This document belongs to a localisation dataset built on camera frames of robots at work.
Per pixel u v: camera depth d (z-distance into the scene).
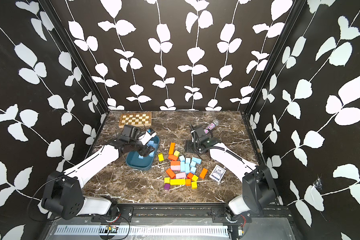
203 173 0.88
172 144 1.01
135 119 1.12
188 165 0.90
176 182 0.84
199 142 0.65
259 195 0.43
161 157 0.94
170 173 0.86
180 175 0.86
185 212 0.76
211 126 1.07
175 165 0.90
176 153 0.95
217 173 0.86
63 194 0.41
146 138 0.75
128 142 0.66
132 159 0.93
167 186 0.82
